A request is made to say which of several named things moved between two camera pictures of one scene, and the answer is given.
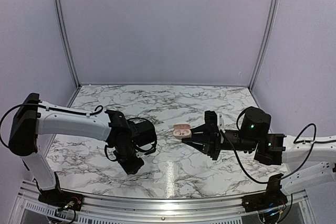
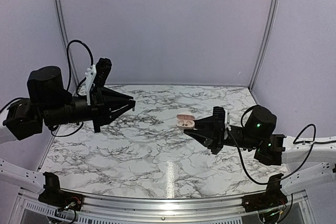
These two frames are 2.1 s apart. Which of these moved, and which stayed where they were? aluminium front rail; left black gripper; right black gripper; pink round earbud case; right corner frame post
Moved: pink round earbud case; left black gripper; right black gripper
Stayed: aluminium front rail; right corner frame post
